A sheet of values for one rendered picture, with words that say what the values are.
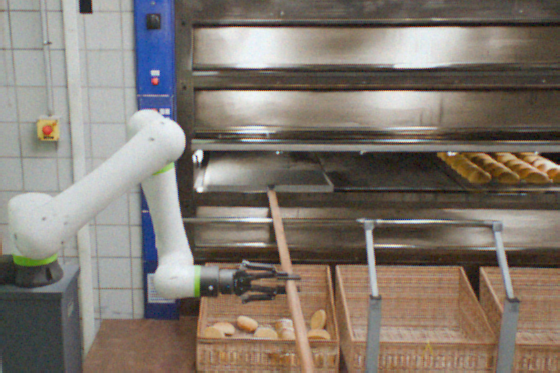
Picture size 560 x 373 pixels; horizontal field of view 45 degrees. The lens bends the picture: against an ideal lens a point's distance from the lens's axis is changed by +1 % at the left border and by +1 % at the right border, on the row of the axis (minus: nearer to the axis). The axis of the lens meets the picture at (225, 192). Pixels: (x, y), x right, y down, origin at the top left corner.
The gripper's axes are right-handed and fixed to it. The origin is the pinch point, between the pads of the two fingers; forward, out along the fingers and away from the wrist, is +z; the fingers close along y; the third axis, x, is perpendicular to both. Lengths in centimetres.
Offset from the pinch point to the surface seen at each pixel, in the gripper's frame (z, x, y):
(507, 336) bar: 82, -38, 35
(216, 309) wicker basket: -24, -91, 52
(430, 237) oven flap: 69, -97, 19
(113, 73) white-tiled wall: -68, -100, -51
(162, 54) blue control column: -47, -97, -59
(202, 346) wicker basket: -28, -50, 49
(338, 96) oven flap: 27, -101, -42
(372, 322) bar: 34, -39, 31
